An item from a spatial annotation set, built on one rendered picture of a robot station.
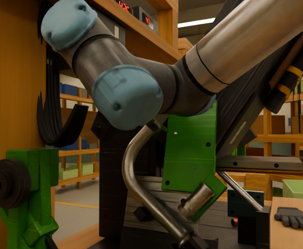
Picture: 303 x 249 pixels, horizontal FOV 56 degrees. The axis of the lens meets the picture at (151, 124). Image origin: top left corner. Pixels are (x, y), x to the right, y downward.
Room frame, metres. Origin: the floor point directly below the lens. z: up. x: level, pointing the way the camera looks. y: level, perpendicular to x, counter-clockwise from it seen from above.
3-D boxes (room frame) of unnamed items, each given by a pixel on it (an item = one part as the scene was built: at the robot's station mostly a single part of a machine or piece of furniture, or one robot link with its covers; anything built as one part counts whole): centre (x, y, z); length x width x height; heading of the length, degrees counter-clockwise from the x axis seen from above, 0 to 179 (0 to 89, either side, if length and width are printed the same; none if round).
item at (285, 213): (0.99, -0.47, 0.91); 0.20 x 0.11 x 0.03; 165
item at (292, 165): (0.81, -0.20, 1.11); 0.39 x 0.16 x 0.03; 66
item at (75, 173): (6.42, 1.77, 1.14); 2.45 x 0.55 x 2.28; 156
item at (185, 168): (0.68, -0.10, 1.17); 0.13 x 0.12 x 0.20; 156
